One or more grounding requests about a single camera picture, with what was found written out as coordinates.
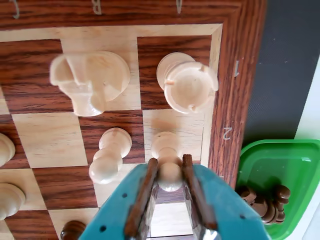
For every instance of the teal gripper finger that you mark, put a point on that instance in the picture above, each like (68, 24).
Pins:
(225, 207)
(117, 205)

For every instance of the light wooden pawn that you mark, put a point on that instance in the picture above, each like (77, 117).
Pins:
(166, 150)
(112, 145)

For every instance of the dark captured chess piece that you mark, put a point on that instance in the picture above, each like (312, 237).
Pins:
(282, 197)
(247, 196)
(263, 210)

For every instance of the light wooden chess piece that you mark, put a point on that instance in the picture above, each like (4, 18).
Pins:
(10, 200)

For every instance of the dark wooden pawn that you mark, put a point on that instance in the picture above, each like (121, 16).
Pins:
(73, 231)

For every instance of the green plastic container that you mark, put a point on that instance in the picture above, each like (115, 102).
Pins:
(287, 162)

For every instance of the wooden chessboard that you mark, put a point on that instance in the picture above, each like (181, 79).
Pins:
(37, 140)

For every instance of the light wooden knight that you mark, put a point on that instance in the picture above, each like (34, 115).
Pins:
(6, 150)
(100, 75)

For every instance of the light wooden rook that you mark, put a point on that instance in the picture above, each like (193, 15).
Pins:
(187, 85)

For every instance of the black textured mat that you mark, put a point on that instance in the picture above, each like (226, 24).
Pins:
(280, 75)

